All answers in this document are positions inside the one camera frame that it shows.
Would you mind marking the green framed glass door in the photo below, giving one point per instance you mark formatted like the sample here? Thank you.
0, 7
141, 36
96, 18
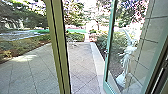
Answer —
111, 43

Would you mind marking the small rounded green bush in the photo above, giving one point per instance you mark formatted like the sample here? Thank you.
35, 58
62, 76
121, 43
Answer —
77, 36

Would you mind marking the white garden chair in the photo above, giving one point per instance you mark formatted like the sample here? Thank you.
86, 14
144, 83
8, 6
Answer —
70, 42

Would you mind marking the green garden bush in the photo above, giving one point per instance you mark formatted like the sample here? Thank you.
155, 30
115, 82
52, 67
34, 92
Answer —
23, 45
115, 41

